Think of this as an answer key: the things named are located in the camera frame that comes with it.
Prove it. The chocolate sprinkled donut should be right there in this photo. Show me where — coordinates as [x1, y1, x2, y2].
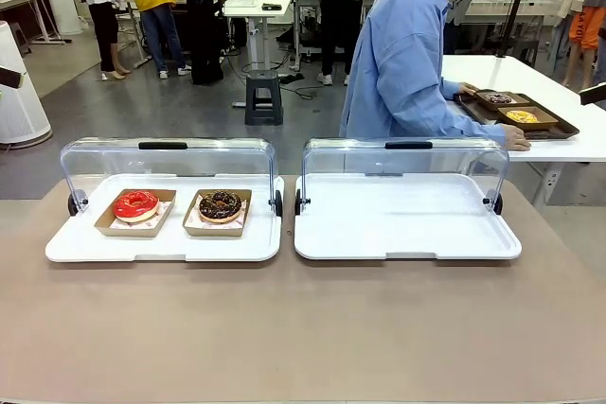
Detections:
[198, 190, 243, 225]

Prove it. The small white standing desk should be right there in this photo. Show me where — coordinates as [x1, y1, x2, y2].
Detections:
[223, 0, 294, 72]

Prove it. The chocolate donut in box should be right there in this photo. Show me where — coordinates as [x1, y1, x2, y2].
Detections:
[182, 188, 254, 238]

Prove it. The person in blue shirt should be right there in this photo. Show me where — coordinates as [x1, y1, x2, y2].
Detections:
[339, 0, 533, 152]

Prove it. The person's left forearm blue sleeve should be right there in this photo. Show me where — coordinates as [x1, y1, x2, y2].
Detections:
[439, 78, 468, 103]

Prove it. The black stand pole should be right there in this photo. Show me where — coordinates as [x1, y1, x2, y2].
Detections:
[493, 0, 539, 61]

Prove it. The person's right hand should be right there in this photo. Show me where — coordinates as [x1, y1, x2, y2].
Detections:
[503, 124, 533, 152]

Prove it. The person's right forearm blue sleeve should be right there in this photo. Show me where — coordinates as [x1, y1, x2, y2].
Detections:
[397, 96, 509, 147]

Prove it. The long gray work table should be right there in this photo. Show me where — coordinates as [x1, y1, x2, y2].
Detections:
[465, 0, 561, 53]

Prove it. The large white desk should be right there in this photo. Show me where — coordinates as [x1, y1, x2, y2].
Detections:
[439, 54, 606, 209]

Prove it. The red glazed donut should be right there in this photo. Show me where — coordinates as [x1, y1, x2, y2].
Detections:
[94, 188, 178, 239]
[112, 189, 160, 226]

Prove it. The clear plastic display lid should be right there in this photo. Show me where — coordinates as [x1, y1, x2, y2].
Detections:
[295, 136, 511, 217]
[60, 136, 285, 219]

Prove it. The white cylindrical air purifier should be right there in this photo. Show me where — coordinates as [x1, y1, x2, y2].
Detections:
[0, 20, 53, 146]

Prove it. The white display tray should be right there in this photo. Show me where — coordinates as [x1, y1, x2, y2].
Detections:
[294, 173, 524, 262]
[45, 173, 285, 264]

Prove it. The black serving tray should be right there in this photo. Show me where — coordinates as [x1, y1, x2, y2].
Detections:
[453, 89, 581, 142]

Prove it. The brown cardboard donut tray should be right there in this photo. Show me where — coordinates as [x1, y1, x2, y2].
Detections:
[473, 89, 531, 113]

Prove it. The yellow glazed donut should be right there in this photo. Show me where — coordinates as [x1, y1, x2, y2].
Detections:
[506, 109, 541, 125]

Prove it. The gray plastic step stool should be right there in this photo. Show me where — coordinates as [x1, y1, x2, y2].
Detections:
[242, 69, 285, 128]

